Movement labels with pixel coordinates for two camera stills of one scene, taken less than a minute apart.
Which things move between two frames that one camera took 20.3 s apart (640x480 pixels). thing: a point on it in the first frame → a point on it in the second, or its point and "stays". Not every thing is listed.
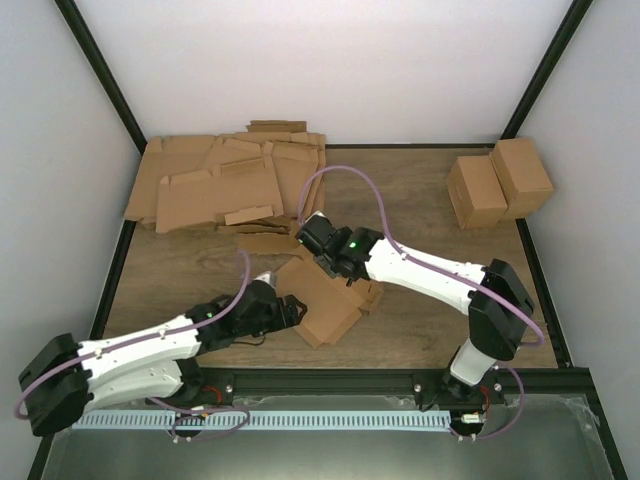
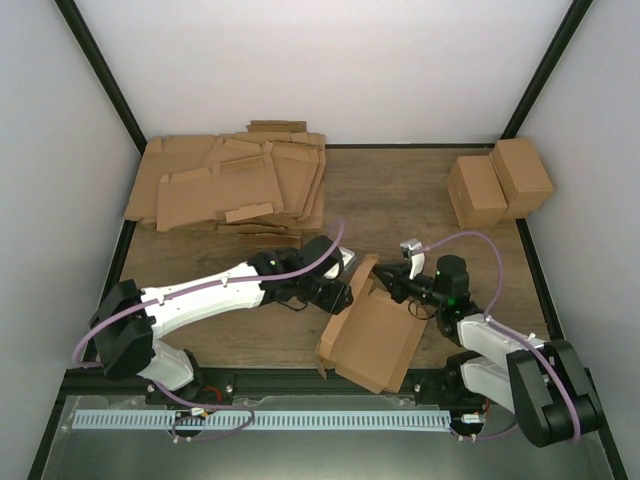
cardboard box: x=476 y=192 stays
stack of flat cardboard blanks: x=242 y=183 stays
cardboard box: x=522 y=176 stays
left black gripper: x=293 y=319 → x=334 y=301
